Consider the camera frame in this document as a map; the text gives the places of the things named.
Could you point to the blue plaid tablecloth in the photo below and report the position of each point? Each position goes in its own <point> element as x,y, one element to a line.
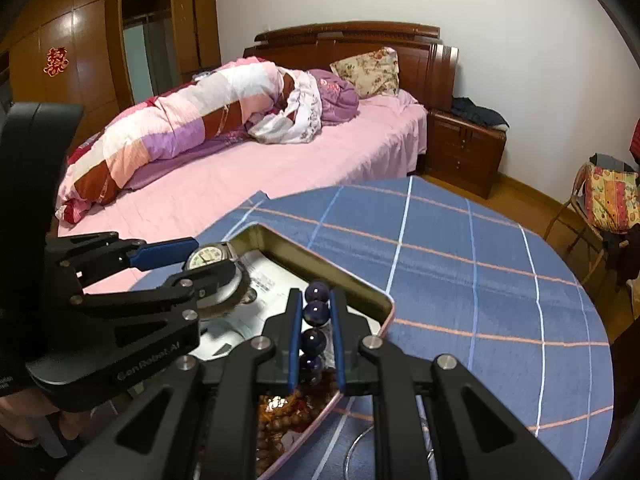
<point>475,285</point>

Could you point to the silver wristwatch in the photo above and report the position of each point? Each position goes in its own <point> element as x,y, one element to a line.
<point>205,256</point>

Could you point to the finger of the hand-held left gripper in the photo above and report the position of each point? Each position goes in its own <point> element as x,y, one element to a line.
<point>200,285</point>
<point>160,255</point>

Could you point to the wooden wardrobe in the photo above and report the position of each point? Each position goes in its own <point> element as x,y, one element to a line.
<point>90,35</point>

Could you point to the grey garment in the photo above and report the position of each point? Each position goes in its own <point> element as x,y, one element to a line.
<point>607,161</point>

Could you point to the red hanging garment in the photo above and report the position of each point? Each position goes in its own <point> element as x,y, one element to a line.
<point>636,140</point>

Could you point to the floral pillow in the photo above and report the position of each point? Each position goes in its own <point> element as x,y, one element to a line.
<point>367,72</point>

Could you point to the purple blanket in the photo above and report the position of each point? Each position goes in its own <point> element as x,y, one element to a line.
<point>337,97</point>

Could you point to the red paper decoration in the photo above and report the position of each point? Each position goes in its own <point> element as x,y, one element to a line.
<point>56,61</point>

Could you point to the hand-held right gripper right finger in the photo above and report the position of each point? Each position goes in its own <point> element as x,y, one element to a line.
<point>337,345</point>

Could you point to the pink tin box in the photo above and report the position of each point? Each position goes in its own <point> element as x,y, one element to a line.
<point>300,255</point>

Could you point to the pink patchwork quilt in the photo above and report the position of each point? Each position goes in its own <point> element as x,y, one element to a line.
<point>165,125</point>

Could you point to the colourful patterned cushion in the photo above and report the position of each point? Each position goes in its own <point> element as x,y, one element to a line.
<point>610,197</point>

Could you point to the dark maroon garment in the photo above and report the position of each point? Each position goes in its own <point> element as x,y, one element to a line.
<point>627,255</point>

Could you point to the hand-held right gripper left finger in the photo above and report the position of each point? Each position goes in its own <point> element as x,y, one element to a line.
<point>295,340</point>

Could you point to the dark folded clothes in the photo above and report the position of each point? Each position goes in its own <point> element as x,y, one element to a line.
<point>480,115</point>

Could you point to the wooden bed with pink sheet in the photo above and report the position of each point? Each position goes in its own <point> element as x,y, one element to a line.
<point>300,160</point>

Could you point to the wooden nightstand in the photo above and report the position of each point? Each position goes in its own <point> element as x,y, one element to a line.
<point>462,152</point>

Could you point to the wooden chair with clothes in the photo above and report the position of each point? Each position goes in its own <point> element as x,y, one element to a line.
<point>579,185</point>

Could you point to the thin silver bangle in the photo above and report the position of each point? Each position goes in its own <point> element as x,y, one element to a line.
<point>349,452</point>

